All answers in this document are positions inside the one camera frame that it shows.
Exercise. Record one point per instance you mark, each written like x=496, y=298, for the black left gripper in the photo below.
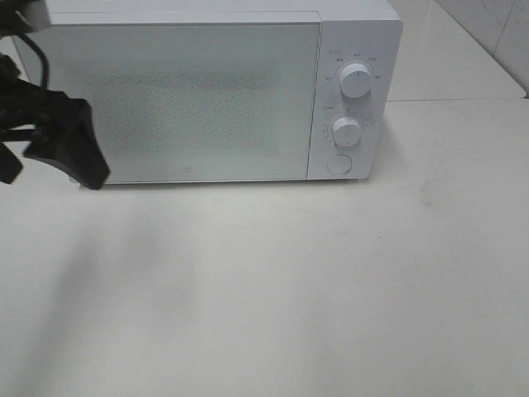
x=59, y=128

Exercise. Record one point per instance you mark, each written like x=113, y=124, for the round white door button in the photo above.
x=339, y=165

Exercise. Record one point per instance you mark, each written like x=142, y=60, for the white microwave knob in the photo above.
x=355, y=80
x=346, y=131

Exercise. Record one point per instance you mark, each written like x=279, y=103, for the white microwave door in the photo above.
x=198, y=103

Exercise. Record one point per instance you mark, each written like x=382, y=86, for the white microwave oven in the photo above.
x=368, y=32

